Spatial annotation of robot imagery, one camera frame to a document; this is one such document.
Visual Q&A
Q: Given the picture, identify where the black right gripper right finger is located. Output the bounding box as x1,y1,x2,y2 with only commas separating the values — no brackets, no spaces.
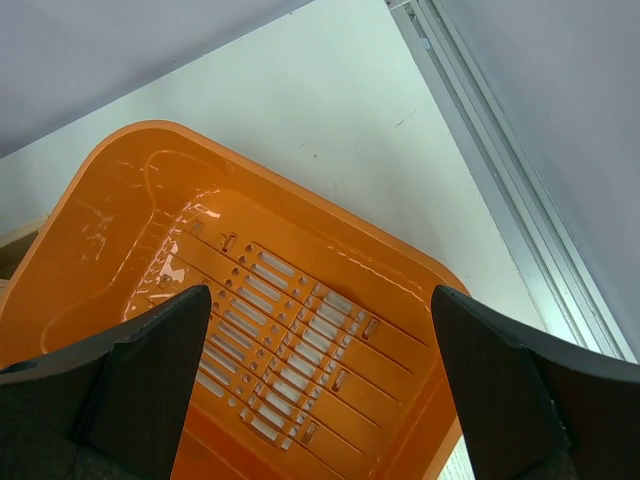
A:
431,285,639,479

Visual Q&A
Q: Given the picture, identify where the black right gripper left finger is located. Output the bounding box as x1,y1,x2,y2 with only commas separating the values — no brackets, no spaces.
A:
1,285,212,479

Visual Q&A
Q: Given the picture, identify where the orange plastic basket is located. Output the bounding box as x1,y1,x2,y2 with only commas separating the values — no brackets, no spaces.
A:
1,121,460,479

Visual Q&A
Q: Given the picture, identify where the aluminium frame rail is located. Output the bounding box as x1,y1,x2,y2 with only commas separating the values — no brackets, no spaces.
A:
387,1,639,362

